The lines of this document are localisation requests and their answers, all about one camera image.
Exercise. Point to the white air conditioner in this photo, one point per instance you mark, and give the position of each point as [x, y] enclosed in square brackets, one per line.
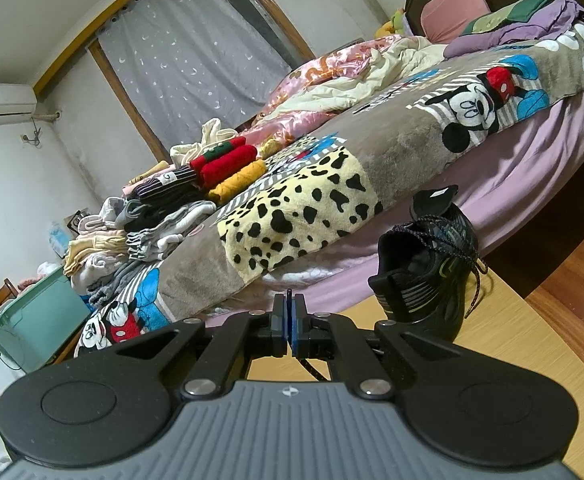
[17, 103]

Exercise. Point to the purple bed sheet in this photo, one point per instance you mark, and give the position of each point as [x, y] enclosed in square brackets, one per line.
[502, 184]

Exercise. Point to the folded grey striped clothes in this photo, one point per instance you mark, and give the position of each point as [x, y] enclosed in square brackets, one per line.
[155, 244]

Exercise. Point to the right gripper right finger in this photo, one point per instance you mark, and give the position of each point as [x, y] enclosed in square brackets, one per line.
[336, 340]

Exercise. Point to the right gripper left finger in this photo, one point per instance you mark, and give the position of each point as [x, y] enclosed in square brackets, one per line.
[229, 349]

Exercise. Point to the folded yellow garment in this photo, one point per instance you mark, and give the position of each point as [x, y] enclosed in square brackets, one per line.
[223, 192]

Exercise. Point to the black sneaker far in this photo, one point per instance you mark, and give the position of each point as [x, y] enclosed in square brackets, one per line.
[425, 263]

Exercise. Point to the floral cream quilt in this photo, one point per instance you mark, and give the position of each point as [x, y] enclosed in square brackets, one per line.
[320, 89]

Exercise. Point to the teal storage bin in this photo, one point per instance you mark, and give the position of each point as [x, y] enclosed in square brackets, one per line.
[36, 325]

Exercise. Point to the black speckled shoelace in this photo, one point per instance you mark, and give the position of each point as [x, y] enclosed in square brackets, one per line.
[317, 369]

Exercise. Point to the cartoon patchwork blanket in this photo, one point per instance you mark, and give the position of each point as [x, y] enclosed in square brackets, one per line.
[319, 189]

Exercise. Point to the folded purple blanket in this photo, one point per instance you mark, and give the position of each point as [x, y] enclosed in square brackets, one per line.
[524, 20]

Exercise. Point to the pink pillow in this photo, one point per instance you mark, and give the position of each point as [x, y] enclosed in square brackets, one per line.
[443, 20]

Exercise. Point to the folded red clothes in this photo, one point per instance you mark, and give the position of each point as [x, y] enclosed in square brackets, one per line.
[225, 159]

